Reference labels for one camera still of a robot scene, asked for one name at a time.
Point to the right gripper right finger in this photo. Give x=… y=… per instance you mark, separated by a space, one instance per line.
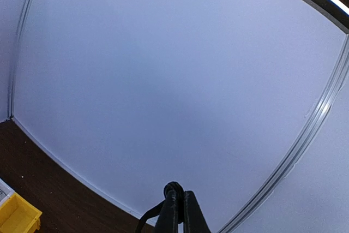
x=194 y=220

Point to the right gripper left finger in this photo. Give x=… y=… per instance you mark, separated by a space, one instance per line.
x=169 y=216

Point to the yellow bin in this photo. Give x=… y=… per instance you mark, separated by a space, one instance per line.
x=18 y=215

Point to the white translucent bin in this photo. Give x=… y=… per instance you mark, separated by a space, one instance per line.
x=5 y=192

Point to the right aluminium frame post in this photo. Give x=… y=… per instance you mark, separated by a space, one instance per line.
x=313 y=125

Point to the aluminium frame post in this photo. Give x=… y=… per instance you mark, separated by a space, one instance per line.
x=15 y=56
x=313 y=125

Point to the left aluminium frame post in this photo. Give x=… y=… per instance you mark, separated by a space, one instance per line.
x=15 y=56

